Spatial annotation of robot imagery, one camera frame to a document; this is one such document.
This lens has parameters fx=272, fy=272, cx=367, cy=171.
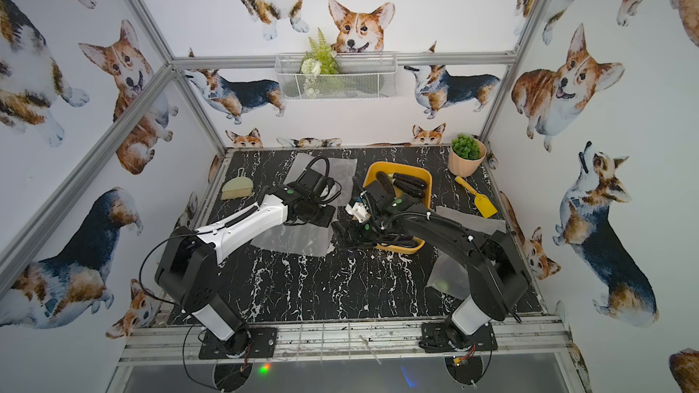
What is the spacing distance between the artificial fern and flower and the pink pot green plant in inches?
21.2

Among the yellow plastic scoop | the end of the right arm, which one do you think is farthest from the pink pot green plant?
the end of the right arm

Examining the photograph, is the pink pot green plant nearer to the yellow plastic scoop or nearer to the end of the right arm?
the yellow plastic scoop

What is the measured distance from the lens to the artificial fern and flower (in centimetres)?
81

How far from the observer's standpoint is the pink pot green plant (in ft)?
3.46

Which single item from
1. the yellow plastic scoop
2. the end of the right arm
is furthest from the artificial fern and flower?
the yellow plastic scoop

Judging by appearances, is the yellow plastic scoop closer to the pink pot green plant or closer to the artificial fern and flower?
the pink pot green plant
